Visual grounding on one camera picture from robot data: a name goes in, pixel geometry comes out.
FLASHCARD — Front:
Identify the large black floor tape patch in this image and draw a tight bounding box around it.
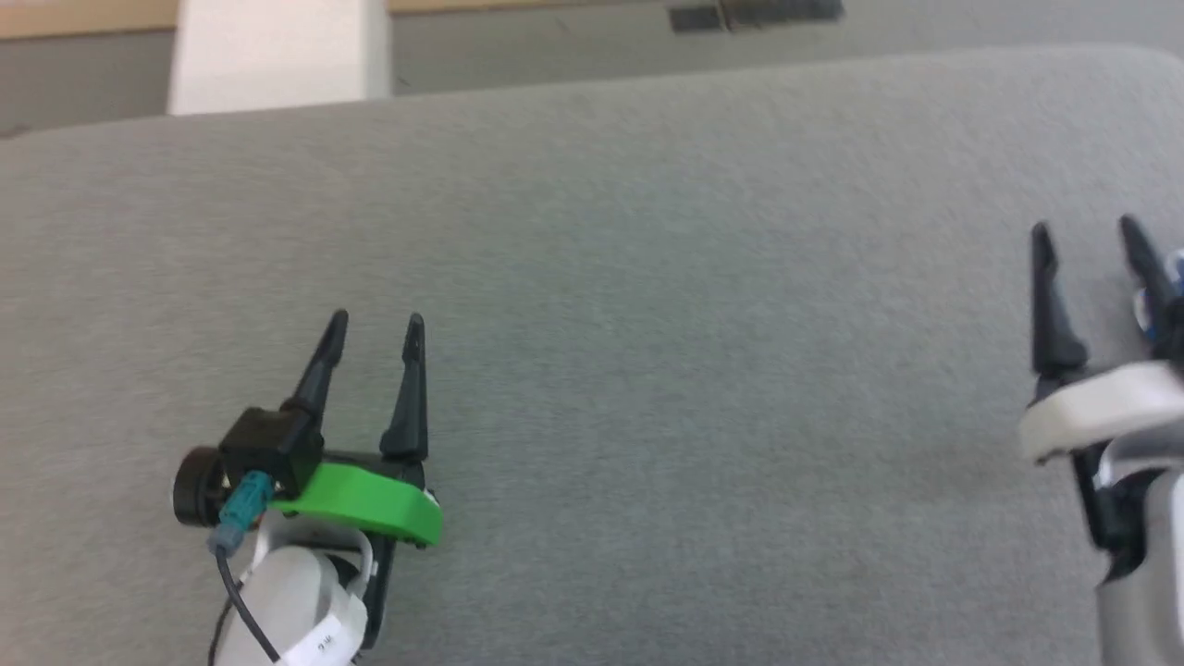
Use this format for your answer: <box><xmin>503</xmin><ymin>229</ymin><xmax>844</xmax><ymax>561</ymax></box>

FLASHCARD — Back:
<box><xmin>720</xmin><ymin>0</ymin><xmax>845</xmax><ymax>31</ymax></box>

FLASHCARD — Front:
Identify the grey fabric sofa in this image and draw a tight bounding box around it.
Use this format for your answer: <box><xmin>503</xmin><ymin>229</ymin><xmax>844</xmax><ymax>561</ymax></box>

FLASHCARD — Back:
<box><xmin>0</xmin><ymin>42</ymin><xmax>1184</xmax><ymax>666</ymax></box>

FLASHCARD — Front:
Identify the white label tag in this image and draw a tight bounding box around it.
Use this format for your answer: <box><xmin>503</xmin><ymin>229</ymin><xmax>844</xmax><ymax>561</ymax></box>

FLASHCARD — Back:
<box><xmin>276</xmin><ymin>599</ymin><xmax>369</xmax><ymax>666</ymax></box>

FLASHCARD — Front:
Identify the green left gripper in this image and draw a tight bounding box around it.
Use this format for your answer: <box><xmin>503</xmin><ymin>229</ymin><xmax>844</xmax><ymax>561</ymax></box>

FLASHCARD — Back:
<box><xmin>266</xmin><ymin>309</ymin><xmax>445</xmax><ymax>653</ymax></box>

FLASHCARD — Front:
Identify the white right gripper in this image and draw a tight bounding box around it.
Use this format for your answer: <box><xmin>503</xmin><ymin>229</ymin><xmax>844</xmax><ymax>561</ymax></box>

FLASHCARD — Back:
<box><xmin>1017</xmin><ymin>215</ymin><xmax>1184</xmax><ymax>579</ymax></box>

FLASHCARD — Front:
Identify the left black cable teal plug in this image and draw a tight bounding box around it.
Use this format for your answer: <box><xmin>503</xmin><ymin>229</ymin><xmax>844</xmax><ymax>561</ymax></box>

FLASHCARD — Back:
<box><xmin>207</xmin><ymin>470</ymin><xmax>282</xmax><ymax>666</ymax></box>

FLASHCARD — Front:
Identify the small black floor tape patch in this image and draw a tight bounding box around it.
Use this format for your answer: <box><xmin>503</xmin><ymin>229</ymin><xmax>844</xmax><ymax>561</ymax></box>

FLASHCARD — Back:
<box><xmin>668</xmin><ymin>6</ymin><xmax>724</xmax><ymax>35</ymax></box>

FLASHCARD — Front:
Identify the white rectangular block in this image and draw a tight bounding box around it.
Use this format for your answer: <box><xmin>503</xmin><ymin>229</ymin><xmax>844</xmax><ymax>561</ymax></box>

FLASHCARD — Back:
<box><xmin>166</xmin><ymin>0</ymin><xmax>395</xmax><ymax>117</ymax></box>

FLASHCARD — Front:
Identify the wooden frame lemon net fence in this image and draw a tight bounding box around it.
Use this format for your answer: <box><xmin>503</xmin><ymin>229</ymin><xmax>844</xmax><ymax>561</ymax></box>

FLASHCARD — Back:
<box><xmin>0</xmin><ymin>0</ymin><xmax>672</xmax><ymax>40</ymax></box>

